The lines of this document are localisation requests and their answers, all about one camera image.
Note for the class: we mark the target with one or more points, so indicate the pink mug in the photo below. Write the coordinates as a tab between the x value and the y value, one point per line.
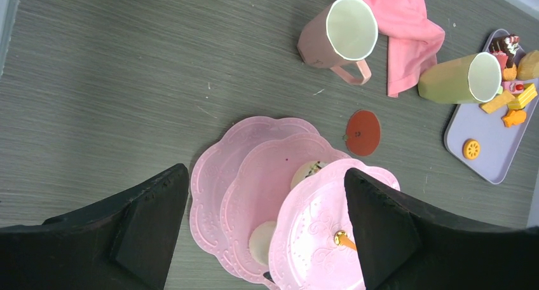
340	38

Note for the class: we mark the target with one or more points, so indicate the chocolate cake slice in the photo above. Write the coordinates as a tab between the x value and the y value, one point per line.
508	45

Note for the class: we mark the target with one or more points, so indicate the green mug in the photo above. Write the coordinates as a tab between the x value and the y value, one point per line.
472	79

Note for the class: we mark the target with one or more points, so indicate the golden round bun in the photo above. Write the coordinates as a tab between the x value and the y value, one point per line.
528	67

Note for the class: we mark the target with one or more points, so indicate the pink cloth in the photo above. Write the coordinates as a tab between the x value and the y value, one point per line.
413	41

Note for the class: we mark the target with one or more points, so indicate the orange lotus-root cookie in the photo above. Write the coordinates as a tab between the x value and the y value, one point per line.
471	149

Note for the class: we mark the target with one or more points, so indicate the orange fish-shaped cookie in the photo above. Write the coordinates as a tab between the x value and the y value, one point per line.
514	117

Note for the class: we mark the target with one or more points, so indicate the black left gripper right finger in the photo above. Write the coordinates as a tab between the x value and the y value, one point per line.
406	243

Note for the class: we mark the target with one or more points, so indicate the orange wafer bar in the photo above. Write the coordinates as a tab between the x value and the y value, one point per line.
497	102

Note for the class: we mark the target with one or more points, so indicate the yellow layered cake piece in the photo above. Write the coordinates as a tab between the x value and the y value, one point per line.
521	100

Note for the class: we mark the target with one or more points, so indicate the red round coaster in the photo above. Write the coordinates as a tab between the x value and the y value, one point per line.
363	133

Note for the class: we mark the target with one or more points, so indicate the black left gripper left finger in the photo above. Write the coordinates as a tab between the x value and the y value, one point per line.
125	241

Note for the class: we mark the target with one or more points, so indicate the sprinkled chocolate donut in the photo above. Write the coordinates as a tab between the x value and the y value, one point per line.
306	170

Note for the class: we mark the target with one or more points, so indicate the pink three-tier dessert stand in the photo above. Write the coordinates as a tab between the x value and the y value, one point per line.
244	180

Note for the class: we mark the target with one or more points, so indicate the small orange round cookie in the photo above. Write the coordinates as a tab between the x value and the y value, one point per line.
509	73

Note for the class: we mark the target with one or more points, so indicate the white round cake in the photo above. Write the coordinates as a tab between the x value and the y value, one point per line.
260	240

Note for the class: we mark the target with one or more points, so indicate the pink cherry cake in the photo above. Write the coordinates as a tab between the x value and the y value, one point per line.
514	87

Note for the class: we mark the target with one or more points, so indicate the lavender serving tray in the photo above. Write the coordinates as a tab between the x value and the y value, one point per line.
498	144

